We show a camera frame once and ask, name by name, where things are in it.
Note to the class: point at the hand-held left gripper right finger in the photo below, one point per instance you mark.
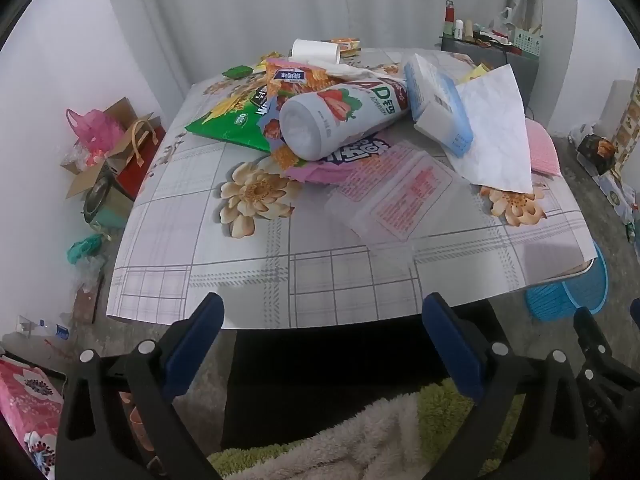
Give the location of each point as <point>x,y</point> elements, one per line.
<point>455,345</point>

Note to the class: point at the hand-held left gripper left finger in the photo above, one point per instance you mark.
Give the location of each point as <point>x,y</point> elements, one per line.
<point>195,345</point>

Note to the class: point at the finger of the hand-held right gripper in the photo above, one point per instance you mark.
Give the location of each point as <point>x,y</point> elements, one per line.
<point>595,340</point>
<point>636,310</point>

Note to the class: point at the blue mesh trash basket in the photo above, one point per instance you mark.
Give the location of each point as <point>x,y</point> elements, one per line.
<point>585,290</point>

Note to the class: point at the clear plastic package red print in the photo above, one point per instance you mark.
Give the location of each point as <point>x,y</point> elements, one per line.
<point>400,195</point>

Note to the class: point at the white paper sheet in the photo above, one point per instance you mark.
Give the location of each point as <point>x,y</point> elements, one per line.
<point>495,135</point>

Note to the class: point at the pink snack bag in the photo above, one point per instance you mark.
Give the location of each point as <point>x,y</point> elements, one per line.
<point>360,152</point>

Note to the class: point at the green snack bag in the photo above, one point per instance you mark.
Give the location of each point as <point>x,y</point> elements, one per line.
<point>225,120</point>

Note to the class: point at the blue white tissue pack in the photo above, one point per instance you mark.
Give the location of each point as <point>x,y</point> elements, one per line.
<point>440,110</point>

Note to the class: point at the white strawberry drink bottle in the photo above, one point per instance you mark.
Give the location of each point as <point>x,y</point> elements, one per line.
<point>325,120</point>

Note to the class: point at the orange snack bag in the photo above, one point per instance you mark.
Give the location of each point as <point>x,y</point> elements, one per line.
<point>300,80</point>

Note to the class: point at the green can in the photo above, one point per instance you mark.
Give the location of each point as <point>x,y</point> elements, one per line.
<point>632,230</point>

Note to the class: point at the white printed carton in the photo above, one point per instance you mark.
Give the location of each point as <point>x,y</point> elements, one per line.
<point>615,192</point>

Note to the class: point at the fluffy green white blanket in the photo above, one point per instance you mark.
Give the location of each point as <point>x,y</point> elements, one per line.
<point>360,440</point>

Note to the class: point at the teal plastic bag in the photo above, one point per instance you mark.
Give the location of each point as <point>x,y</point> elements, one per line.
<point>85,250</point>

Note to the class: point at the clear plastic bottle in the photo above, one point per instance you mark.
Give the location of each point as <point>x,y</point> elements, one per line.
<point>50,329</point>

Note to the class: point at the dark printed box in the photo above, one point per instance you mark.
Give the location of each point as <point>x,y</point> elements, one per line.
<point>597,152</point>

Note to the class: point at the round dark appliance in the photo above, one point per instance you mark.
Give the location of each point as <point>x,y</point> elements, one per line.
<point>102,197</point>

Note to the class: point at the pink floral bedding bag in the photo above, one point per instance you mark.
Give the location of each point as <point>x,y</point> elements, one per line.
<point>27,400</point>

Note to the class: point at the white plastic bag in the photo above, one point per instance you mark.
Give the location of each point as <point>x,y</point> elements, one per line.
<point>585,132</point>

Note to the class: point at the tile pattern roll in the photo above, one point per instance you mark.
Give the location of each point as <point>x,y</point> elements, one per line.
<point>630,125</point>

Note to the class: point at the pink cloth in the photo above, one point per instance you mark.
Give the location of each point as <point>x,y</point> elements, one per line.
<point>542,150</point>

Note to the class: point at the brown cardboard box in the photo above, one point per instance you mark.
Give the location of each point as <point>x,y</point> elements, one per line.
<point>82,180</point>

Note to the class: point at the pink plastic bag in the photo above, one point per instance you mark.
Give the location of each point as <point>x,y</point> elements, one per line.
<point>92,127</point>

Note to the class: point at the grey side cabinet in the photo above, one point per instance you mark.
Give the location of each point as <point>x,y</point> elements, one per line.
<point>525,80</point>

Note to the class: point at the yellow wrapper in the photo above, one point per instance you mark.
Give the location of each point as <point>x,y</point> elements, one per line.
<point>475,72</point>

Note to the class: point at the small green packet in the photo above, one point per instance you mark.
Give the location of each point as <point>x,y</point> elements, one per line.
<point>237,71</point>

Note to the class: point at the green desk calendar box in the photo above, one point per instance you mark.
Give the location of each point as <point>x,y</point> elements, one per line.
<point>527,42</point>

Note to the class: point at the yellow packet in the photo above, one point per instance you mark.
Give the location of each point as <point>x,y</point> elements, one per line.
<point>267,61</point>

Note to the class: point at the small white bottle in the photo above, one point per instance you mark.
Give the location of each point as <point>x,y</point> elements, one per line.
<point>459,30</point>

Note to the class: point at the white toilet paper roll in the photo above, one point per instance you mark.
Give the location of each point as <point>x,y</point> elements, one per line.
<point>315,51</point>

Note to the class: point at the orange noodle packet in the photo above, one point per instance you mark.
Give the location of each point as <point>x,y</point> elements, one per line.
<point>347,45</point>

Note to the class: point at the red spray bottle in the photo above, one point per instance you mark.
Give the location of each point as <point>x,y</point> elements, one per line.
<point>449,20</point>

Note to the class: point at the white curtain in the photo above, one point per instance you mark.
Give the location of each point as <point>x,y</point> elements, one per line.
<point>225,10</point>

